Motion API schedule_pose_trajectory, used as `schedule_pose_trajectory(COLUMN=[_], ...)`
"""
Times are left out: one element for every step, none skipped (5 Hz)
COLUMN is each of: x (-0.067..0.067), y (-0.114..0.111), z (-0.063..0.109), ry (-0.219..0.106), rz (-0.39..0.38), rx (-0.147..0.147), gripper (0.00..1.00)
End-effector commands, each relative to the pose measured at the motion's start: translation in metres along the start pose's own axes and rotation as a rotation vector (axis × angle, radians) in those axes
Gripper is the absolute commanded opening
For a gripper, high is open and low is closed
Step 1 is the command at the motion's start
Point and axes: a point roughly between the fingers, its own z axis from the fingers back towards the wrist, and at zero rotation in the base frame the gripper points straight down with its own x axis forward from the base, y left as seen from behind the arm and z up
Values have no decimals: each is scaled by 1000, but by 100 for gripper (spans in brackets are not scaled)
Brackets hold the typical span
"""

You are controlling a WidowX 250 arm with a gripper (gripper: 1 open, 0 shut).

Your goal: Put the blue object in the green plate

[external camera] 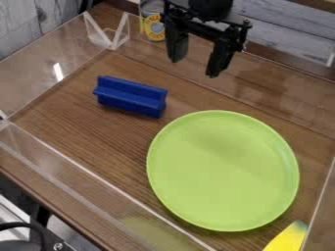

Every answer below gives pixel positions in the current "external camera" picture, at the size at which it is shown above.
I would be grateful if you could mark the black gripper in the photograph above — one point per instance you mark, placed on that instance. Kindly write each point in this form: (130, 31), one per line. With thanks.
(210, 19)

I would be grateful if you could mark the blue plastic block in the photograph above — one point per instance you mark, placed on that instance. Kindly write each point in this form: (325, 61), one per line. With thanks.
(131, 96)

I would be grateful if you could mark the green round plate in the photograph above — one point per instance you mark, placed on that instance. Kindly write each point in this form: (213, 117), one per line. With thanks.
(223, 171)

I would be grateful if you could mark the yellow green object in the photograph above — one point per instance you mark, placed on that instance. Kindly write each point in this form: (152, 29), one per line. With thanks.
(290, 239)

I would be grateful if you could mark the yellow labelled can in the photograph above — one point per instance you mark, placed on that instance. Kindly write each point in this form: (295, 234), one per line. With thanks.
(151, 24)

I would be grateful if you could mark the black table clamp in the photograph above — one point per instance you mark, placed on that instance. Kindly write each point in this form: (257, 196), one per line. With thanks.
(48, 240)

